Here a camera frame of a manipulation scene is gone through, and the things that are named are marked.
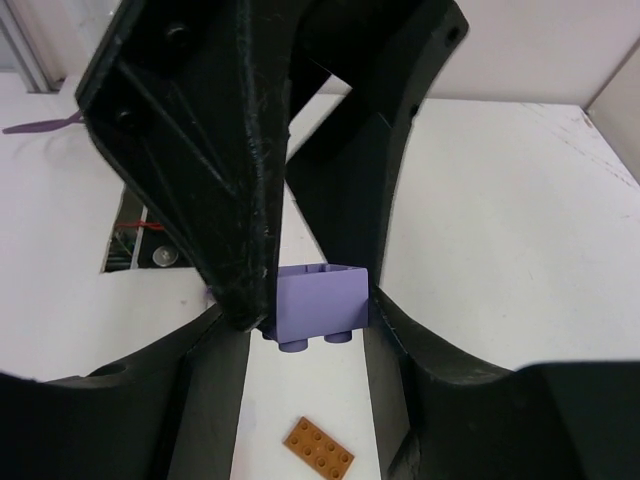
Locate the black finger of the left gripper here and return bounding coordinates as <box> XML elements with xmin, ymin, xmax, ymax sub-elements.
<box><xmin>286</xmin><ymin>1</ymin><xmax>469</xmax><ymax>285</ymax></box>
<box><xmin>76</xmin><ymin>1</ymin><xmax>291</xmax><ymax>331</ymax></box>

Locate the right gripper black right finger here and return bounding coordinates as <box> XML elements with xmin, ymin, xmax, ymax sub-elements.
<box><xmin>363</xmin><ymin>289</ymin><xmax>639</xmax><ymax>479</ymax></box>

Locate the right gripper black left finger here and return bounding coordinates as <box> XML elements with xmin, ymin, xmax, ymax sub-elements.
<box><xmin>1</xmin><ymin>306</ymin><xmax>250</xmax><ymax>479</ymax></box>

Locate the light purple lego brick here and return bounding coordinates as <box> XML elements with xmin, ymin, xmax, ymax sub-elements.
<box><xmin>260</xmin><ymin>263</ymin><xmax>369</xmax><ymax>353</ymax></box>

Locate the orange lego plate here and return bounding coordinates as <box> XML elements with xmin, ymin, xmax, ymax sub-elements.
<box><xmin>283</xmin><ymin>416</ymin><xmax>354</xmax><ymax>480</ymax></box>

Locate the aluminium rail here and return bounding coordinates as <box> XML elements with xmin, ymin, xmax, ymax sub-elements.
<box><xmin>1</xmin><ymin>0</ymin><xmax>60</xmax><ymax>94</ymax></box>

